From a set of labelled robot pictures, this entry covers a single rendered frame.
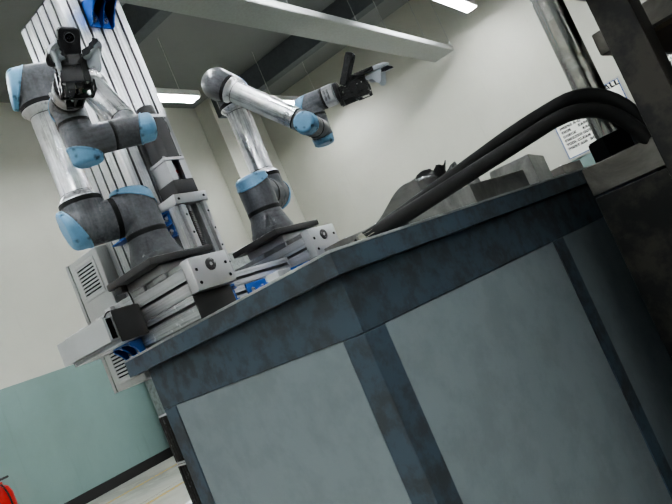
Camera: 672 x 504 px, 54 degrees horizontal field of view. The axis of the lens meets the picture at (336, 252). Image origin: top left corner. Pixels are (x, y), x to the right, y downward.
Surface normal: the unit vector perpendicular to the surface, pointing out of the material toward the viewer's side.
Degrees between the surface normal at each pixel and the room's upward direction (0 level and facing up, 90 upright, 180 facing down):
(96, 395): 90
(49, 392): 90
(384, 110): 90
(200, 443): 90
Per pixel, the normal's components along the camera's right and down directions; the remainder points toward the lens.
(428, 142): -0.54, 0.15
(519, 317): 0.64, -0.34
